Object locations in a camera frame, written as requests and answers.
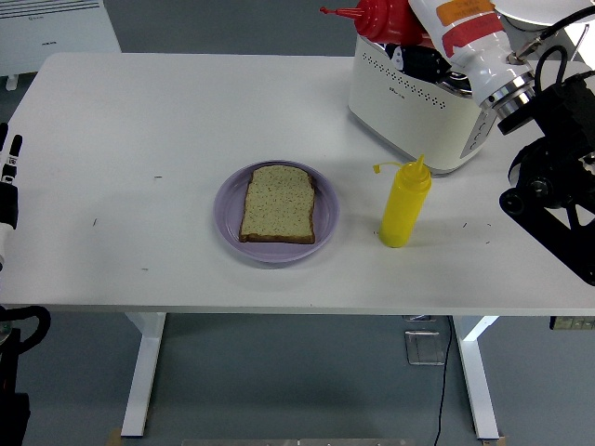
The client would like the yellow squeeze bottle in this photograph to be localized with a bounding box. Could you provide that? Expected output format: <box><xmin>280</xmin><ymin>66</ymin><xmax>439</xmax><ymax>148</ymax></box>
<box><xmin>371</xmin><ymin>154</ymin><xmax>432</xmax><ymax>249</ymax></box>

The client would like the white table leg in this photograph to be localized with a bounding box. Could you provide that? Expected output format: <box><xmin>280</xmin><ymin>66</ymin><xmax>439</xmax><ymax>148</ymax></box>
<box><xmin>120</xmin><ymin>311</ymin><xmax>167</xmax><ymax>439</ymax></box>
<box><xmin>453</xmin><ymin>315</ymin><xmax>501</xmax><ymax>441</ymax></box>

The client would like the white heater appliance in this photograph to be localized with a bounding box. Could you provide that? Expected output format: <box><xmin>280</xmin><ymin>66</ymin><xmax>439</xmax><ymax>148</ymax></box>
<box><xmin>0</xmin><ymin>0</ymin><xmax>123</xmax><ymax>92</ymax></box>

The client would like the red squeeze bottle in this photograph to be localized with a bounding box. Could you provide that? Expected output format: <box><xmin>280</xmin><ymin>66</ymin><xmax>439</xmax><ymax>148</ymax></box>
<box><xmin>319</xmin><ymin>0</ymin><xmax>436</xmax><ymax>48</ymax></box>

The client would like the white chrome toaster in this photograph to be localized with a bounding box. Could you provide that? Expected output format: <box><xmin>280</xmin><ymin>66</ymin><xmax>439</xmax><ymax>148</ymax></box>
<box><xmin>347</xmin><ymin>35</ymin><xmax>501</xmax><ymax>176</ymax></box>

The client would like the desk control panel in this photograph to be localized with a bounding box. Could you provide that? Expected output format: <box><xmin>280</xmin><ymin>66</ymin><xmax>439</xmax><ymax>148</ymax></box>
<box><xmin>549</xmin><ymin>315</ymin><xmax>595</xmax><ymax>332</ymax></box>

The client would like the black floor cable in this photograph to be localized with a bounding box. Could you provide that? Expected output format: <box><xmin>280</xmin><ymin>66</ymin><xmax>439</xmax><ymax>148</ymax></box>
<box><xmin>433</xmin><ymin>315</ymin><xmax>455</xmax><ymax>446</ymax></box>

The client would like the metal floor socket plate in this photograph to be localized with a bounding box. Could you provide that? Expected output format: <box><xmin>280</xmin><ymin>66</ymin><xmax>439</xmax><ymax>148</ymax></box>
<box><xmin>403</xmin><ymin>330</ymin><xmax>446</xmax><ymax>367</ymax></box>

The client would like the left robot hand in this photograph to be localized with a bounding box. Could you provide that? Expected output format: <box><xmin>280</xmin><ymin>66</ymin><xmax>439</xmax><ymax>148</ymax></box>
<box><xmin>0</xmin><ymin>122</ymin><xmax>24</xmax><ymax>273</ymax></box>

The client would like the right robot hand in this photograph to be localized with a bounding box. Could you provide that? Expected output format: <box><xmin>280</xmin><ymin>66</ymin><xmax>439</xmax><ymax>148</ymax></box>
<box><xmin>384</xmin><ymin>0</ymin><xmax>532</xmax><ymax>101</ymax></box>

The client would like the round white side table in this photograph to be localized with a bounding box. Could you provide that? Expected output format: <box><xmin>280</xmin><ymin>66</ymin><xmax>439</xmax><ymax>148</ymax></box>
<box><xmin>496</xmin><ymin>0</ymin><xmax>595</xmax><ymax>64</ymax></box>

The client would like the purple plate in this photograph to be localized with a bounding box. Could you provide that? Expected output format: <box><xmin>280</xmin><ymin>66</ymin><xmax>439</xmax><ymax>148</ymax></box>
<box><xmin>213</xmin><ymin>160</ymin><xmax>341</xmax><ymax>265</ymax></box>

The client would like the bread slice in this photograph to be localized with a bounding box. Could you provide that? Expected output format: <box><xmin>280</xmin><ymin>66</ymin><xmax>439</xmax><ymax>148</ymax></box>
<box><xmin>238</xmin><ymin>164</ymin><xmax>317</xmax><ymax>244</ymax></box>

